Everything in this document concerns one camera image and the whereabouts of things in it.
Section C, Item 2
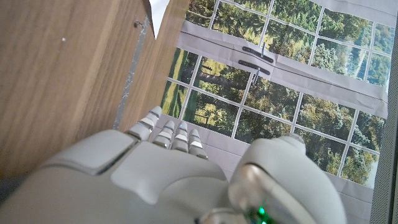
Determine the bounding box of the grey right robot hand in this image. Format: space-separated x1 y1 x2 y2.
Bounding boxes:
0 105 348 224

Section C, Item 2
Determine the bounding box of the printed window backdrop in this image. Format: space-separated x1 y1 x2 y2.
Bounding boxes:
160 0 398 224

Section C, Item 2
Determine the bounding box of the crumpled white paper sheet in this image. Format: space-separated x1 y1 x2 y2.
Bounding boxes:
148 0 170 40

